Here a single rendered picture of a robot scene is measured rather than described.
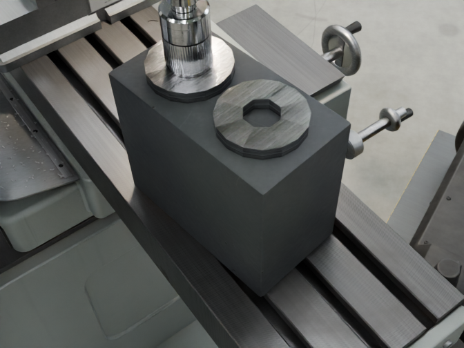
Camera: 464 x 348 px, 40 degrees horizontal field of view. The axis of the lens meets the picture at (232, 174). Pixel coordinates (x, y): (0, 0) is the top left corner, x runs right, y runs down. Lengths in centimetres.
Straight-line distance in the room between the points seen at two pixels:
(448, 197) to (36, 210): 72
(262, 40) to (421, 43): 124
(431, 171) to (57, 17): 90
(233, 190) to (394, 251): 24
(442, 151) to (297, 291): 91
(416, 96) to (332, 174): 163
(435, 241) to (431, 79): 122
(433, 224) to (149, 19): 60
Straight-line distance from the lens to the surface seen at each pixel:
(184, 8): 59
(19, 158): 96
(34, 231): 99
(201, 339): 148
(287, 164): 57
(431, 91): 229
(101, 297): 121
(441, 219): 120
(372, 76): 230
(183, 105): 62
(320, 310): 71
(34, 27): 99
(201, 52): 61
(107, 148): 85
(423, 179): 150
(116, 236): 108
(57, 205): 97
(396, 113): 145
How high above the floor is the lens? 154
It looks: 51 degrees down
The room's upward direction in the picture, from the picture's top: 2 degrees counter-clockwise
